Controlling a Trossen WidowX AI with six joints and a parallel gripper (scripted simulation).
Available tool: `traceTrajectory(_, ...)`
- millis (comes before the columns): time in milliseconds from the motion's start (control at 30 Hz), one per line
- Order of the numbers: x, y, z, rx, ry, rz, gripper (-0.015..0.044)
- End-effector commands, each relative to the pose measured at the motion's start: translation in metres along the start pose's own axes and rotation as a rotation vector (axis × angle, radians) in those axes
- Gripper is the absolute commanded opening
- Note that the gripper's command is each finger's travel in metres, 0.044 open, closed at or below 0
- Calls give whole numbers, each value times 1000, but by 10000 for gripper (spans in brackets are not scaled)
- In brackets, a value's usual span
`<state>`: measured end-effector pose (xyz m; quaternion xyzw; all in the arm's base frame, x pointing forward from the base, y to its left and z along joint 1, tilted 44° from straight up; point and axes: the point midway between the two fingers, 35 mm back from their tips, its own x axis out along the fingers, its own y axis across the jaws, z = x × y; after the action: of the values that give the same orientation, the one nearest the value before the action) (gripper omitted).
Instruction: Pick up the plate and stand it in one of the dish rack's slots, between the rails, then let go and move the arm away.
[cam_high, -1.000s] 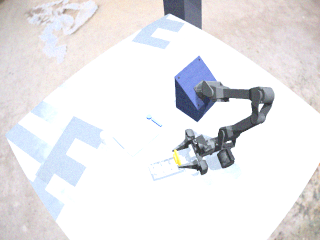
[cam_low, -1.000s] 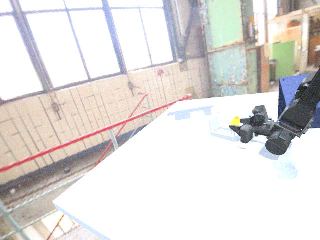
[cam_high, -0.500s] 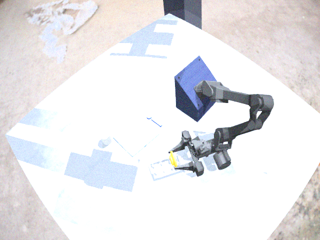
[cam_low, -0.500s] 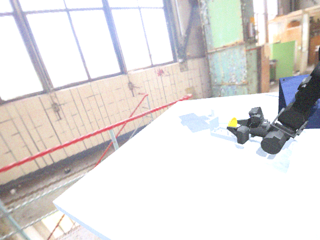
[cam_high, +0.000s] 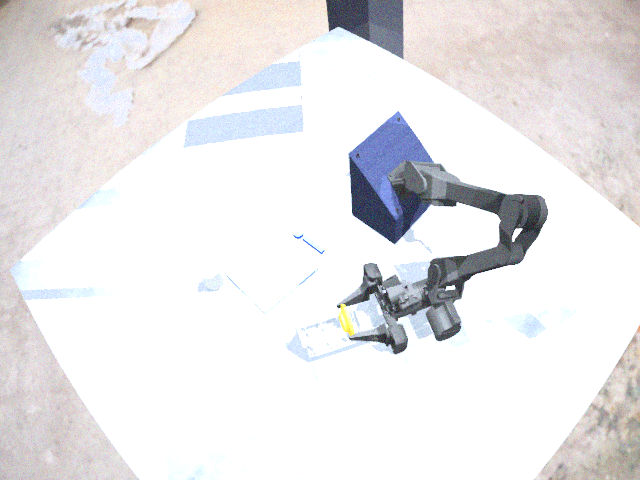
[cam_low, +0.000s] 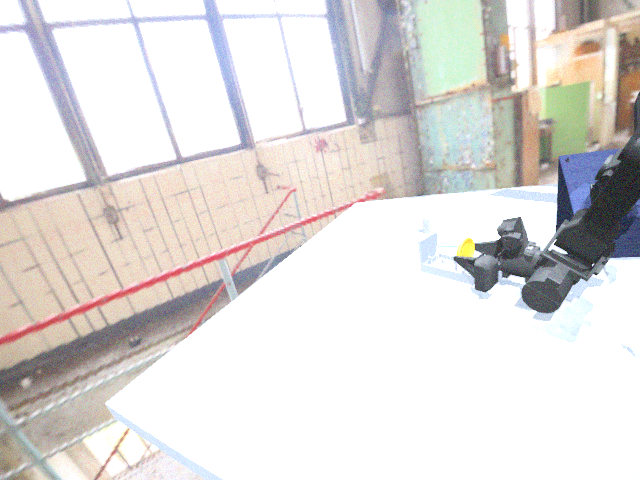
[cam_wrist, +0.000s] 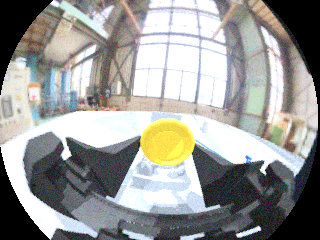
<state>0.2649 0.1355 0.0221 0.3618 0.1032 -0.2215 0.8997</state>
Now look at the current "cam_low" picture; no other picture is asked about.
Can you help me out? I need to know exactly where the yellow plate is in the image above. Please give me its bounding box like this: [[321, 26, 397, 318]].
[[456, 237, 475, 257]]

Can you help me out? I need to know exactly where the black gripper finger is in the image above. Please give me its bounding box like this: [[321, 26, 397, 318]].
[[474, 238, 503, 258], [453, 252, 484, 278]]

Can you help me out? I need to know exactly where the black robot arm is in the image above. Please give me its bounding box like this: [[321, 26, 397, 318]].
[[497, 92, 640, 314]]

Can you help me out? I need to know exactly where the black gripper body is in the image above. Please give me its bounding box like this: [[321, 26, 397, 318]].
[[474, 246, 542, 293]]

